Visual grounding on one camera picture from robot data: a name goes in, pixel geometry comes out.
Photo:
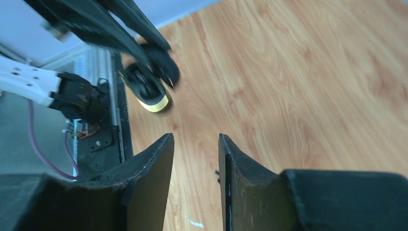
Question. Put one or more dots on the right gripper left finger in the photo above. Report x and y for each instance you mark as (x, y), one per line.
(132, 196)

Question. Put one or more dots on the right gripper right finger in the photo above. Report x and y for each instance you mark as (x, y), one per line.
(256, 199)

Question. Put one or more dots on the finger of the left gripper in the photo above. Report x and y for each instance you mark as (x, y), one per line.
(132, 16)
(91, 22)

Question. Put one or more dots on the black earbud charging case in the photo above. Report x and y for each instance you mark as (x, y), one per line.
(148, 83)

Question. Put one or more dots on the black earbud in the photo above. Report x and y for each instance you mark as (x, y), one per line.
(218, 175)

